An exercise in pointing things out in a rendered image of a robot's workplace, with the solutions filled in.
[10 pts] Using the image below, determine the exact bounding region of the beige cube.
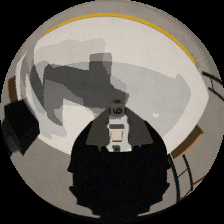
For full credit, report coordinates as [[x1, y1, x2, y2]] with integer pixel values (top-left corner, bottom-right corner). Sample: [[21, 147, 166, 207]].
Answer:
[[113, 146, 121, 152], [110, 99, 125, 117]]

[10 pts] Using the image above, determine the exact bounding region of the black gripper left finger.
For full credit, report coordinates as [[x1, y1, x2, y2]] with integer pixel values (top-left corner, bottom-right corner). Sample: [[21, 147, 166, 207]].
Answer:
[[67, 107, 111, 173]]

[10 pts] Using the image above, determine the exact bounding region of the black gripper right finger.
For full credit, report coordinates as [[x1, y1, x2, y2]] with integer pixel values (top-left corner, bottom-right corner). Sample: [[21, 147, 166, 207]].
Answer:
[[125, 107, 171, 170]]

